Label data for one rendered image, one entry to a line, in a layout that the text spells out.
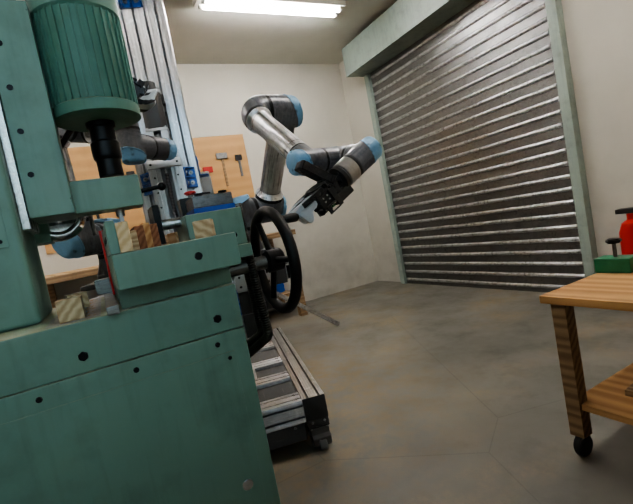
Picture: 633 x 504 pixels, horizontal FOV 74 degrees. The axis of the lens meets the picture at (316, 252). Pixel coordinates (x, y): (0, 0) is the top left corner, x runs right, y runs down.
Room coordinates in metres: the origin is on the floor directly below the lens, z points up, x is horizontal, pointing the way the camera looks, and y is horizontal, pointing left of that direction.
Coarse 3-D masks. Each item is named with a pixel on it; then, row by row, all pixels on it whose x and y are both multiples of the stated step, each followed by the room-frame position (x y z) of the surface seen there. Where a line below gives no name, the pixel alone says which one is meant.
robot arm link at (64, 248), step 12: (60, 132) 1.50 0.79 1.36; (72, 168) 1.53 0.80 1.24; (72, 180) 1.51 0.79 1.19; (84, 228) 1.49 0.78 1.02; (96, 228) 1.54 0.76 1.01; (72, 240) 1.44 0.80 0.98; (84, 240) 1.47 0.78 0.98; (96, 240) 1.52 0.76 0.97; (60, 252) 1.47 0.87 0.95; (72, 252) 1.45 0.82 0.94; (84, 252) 1.48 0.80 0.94; (96, 252) 1.54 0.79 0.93
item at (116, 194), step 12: (84, 180) 0.91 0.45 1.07; (96, 180) 0.92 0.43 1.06; (108, 180) 0.93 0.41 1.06; (120, 180) 0.94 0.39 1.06; (132, 180) 0.95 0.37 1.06; (72, 192) 0.89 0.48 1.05; (84, 192) 0.90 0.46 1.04; (96, 192) 0.91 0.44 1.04; (108, 192) 0.93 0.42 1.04; (120, 192) 0.94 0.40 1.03; (132, 192) 0.95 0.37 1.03; (84, 204) 0.90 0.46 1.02; (96, 204) 0.91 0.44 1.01; (108, 204) 0.92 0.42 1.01; (120, 204) 0.93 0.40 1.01; (132, 204) 0.94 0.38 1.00
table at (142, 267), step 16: (192, 240) 0.74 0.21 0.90; (208, 240) 0.75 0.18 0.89; (224, 240) 0.77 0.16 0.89; (112, 256) 0.68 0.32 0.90; (128, 256) 0.69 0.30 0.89; (144, 256) 0.70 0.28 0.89; (160, 256) 0.71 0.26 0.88; (176, 256) 0.73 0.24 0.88; (192, 256) 0.74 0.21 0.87; (208, 256) 0.75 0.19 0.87; (224, 256) 0.76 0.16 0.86; (240, 256) 0.99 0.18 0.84; (112, 272) 0.85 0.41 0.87; (128, 272) 0.69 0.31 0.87; (144, 272) 0.70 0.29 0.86; (160, 272) 0.71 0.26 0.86; (176, 272) 0.72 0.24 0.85; (192, 272) 0.74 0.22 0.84; (128, 288) 0.69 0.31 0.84
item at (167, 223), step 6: (150, 210) 0.98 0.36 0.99; (156, 210) 0.96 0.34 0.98; (150, 216) 1.01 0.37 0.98; (156, 216) 0.96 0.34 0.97; (150, 222) 1.03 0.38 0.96; (156, 222) 0.96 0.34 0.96; (162, 222) 1.00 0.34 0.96; (168, 222) 1.00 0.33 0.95; (174, 222) 1.01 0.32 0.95; (180, 222) 1.01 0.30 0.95; (162, 228) 0.96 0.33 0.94; (168, 228) 1.01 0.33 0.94; (174, 228) 1.02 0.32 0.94; (162, 234) 0.96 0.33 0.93; (162, 240) 0.96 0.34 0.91
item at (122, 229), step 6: (120, 222) 0.69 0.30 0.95; (126, 222) 0.70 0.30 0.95; (120, 228) 0.69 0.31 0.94; (126, 228) 0.70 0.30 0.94; (120, 234) 0.69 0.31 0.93; (126, 234) 0.69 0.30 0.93; (120, 240) 0.69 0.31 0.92; (126, 240) 0.69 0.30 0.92; (120, 246) 0.69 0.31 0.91; (126, 246) 0.69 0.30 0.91; (132, 246) 0.70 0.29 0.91
